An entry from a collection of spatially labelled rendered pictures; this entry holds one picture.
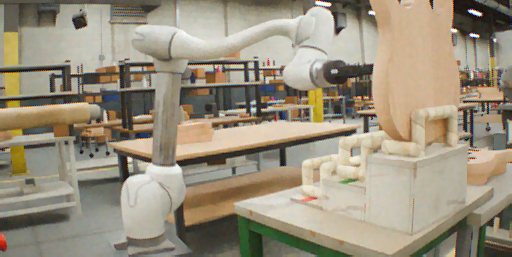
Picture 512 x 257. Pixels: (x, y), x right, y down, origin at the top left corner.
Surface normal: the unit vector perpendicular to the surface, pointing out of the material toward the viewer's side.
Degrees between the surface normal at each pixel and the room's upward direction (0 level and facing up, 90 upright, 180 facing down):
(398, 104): 90
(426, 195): 90
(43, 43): 90
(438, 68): 90
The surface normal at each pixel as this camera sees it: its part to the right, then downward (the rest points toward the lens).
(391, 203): -0.84, 0.07
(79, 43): 0.59, 0.02
